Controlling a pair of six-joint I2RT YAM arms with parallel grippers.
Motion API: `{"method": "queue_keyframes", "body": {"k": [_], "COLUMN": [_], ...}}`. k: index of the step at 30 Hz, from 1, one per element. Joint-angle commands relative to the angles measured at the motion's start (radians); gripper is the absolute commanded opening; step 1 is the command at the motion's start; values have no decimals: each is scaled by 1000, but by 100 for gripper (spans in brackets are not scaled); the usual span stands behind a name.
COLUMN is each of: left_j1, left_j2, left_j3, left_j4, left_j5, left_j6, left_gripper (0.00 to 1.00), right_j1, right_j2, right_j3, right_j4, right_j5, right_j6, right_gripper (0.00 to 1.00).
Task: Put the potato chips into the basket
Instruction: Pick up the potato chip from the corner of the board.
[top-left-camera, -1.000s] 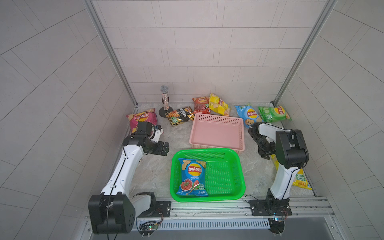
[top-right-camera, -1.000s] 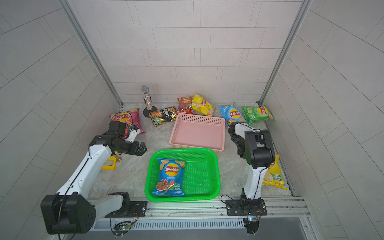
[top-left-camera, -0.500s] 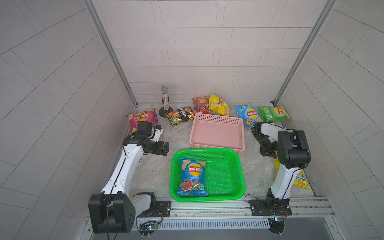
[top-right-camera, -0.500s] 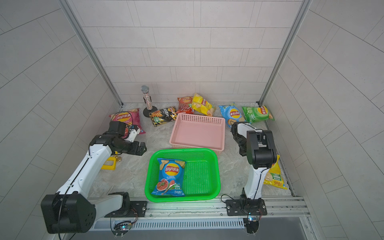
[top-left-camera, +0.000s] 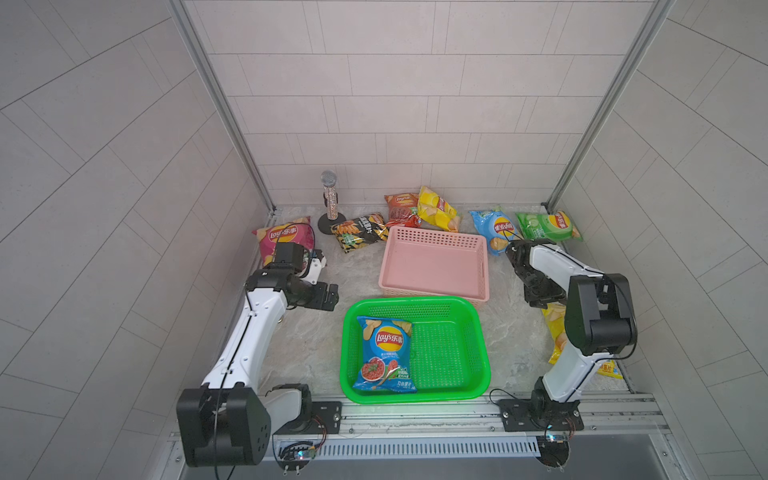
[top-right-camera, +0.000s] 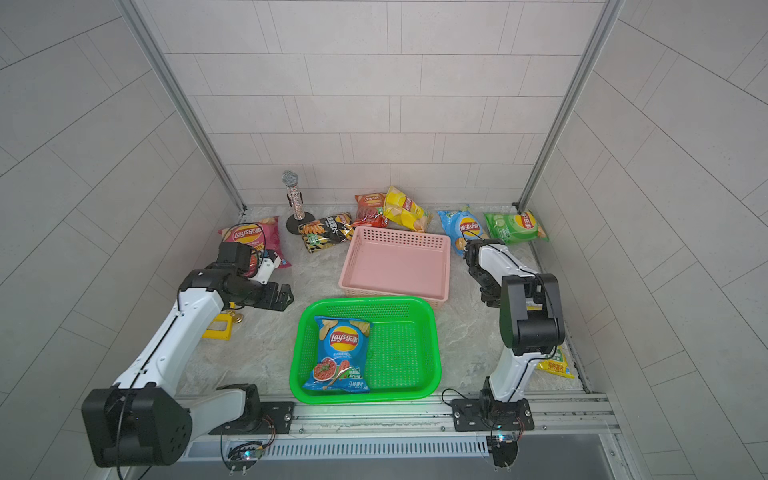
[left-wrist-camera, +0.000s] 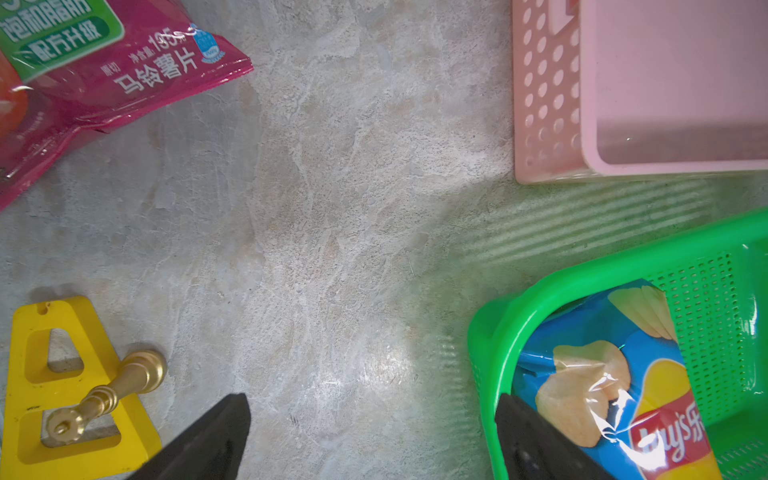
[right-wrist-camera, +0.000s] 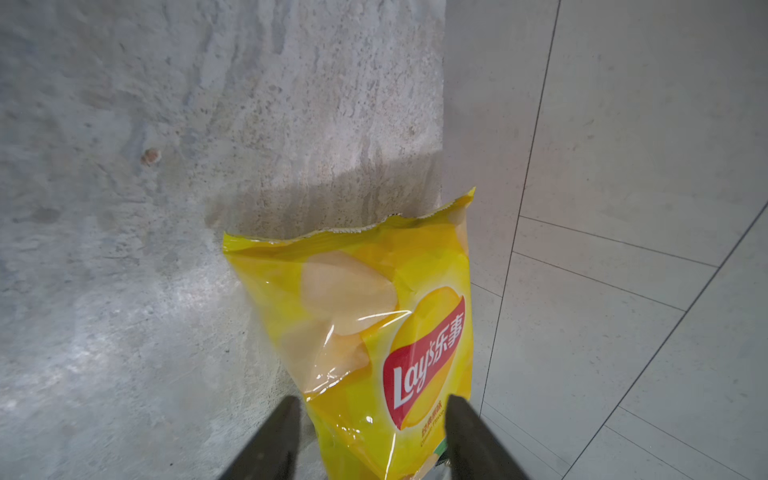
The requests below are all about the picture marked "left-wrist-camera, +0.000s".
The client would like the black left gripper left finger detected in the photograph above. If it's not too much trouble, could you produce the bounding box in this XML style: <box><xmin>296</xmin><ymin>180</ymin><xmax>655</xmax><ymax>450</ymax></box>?
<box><xmin>130</xmin><ymin>393</ymin><xmax>251</xmax><ymax>480</ymax></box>

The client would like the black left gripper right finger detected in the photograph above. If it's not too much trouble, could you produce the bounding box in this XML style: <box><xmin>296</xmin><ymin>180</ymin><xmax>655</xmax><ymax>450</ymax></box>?
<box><xmin>495</xmin><ymin>394</ymin><xmax>613</xmax><ymax>480</ymax></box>

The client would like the dark blue chips bag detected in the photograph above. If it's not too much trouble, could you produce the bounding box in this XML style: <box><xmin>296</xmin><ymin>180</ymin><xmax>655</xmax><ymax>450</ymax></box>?
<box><xmin>512</xmin><ymin>280</ymin><xmax>722</xmax><ymax>479</ymax></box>

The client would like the green plastic basket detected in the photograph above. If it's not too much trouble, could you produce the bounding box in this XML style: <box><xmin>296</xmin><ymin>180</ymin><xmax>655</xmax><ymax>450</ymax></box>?
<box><xmin>468</xmin><ymin>209</ymin><xmax>767</xmax><ymax>479</ymax></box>

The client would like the pink plastic basket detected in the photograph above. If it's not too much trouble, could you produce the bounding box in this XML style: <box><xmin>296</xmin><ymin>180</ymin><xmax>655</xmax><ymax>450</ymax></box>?
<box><xmin>511</xmin><ymin>0</ymin><xmax>767</xmax><ymax>184</ymax></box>

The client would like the magenta chips bag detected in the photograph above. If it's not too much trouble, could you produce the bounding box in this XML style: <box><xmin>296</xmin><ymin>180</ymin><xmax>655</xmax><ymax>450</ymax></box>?
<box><xmin>1</xmin><ymin>0</ymin><xmax>253</xmax><ymax>208</ymax></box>

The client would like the brass knob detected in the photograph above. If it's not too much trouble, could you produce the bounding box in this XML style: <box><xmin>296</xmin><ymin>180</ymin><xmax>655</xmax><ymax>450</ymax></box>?
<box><xmin>46</xmin><ymin>350</ymin><xmax>167</xmax><ymax>444</ymax></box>

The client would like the yellow plastic triangle frame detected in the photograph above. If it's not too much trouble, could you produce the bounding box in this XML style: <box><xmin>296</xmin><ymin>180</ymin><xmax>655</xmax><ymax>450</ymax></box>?
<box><xmin>1</xmin><ymin>296</ymin><xmax>162</xmax><ymax>479</ymax></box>

